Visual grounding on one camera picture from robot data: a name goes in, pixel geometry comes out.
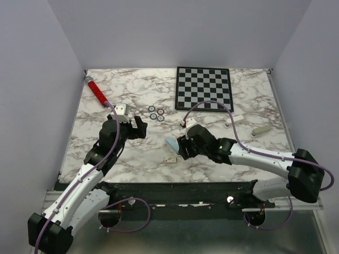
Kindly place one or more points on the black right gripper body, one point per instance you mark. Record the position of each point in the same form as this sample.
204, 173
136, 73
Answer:
192, 150

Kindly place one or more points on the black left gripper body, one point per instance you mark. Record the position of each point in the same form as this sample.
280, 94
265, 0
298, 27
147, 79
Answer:
128, 132

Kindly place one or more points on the light blue stapler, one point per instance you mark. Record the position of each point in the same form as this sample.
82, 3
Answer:
173, 144

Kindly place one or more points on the white stapler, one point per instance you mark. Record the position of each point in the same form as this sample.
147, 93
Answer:
235, 119

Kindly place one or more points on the white staple box sleeve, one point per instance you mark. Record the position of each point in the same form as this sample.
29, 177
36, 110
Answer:
170, 159

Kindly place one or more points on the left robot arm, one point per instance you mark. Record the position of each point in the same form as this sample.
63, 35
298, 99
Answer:
54, 230

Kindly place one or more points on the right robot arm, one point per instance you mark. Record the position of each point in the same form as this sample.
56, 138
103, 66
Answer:
297, 174

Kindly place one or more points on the grey green stapler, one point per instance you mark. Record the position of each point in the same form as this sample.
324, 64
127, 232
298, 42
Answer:
260, 130

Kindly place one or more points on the light blue ten poker chip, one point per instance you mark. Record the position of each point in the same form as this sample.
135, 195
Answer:
161, 118

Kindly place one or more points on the brown hundred poker chip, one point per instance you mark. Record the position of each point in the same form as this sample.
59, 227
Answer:
160, 111

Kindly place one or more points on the black grey chessboard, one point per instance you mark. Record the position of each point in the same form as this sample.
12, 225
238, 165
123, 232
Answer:
198, 84

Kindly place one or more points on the red glitter toy microphone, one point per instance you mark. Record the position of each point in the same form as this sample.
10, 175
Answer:
89, 81

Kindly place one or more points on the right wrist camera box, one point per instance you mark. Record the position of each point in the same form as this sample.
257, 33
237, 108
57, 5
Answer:
188, 123

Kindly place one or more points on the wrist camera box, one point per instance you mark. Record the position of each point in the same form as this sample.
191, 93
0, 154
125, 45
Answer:
188, 123
122, 111

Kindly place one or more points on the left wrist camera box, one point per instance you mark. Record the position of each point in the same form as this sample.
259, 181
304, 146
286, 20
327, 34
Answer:
122, 111

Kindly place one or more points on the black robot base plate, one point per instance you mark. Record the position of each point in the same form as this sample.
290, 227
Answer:
169, 202

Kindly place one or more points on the aluminium rail frame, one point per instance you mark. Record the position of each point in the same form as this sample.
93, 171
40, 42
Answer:
61, 203

